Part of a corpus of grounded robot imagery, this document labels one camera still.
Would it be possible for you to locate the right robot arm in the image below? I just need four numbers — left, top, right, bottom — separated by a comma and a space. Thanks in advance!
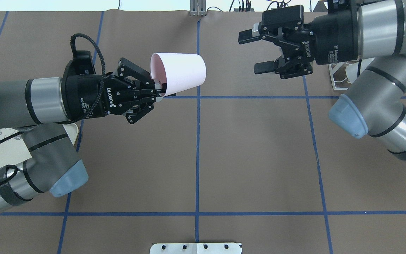
238, 0, 406, 161

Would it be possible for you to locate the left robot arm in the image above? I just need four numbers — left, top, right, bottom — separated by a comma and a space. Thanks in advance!
0, 56, 176, 214

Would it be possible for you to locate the cream plastic cup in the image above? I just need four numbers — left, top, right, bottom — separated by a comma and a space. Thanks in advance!
345, 58, 374, 84

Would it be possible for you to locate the aluminium frame post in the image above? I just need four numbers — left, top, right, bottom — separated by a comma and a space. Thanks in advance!
190, 0, 207, 16

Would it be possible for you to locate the white wire cup rack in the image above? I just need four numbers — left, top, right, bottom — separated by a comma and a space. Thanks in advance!
328, 59, 360, 91

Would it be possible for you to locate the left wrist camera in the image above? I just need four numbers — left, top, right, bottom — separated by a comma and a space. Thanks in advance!
70, 33, 106, 76

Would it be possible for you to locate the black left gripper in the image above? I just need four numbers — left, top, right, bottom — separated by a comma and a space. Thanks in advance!
62, 58, 177, 124

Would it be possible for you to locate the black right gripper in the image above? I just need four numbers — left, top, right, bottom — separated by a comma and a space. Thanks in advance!
238, 5, 359, 79

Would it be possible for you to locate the white camera pillar base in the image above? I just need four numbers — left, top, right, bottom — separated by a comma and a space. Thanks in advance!
149, 242, 243, 254

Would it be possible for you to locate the pink plastic cup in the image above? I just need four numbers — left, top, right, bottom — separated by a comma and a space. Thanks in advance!
150, 53, 207, 95

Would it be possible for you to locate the cream plastic tray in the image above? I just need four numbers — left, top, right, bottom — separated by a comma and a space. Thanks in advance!
0, 122, 79, 177

